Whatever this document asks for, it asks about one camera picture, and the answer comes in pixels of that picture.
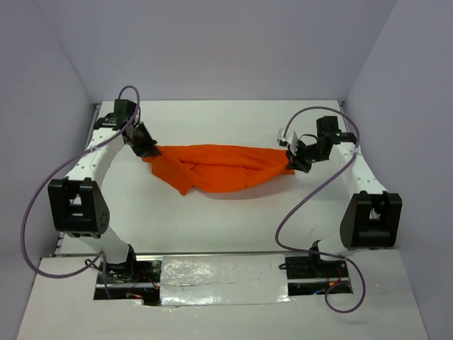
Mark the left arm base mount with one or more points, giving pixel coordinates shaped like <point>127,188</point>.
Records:
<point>142,284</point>

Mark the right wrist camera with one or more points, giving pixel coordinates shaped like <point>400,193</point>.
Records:
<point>288,139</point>

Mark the silver foil tape panel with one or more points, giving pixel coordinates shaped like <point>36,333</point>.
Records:
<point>223,280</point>

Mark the orange t-shirt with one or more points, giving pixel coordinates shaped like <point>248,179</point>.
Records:
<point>216,168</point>

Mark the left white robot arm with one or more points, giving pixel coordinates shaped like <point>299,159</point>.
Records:
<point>78,207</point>

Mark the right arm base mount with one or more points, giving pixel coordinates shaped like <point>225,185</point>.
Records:
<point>310,275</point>

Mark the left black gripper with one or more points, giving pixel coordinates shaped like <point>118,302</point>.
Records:
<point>148,148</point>

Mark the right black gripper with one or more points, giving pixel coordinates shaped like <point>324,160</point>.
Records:
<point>296,161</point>

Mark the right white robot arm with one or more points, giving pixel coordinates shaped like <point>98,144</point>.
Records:
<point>372,216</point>

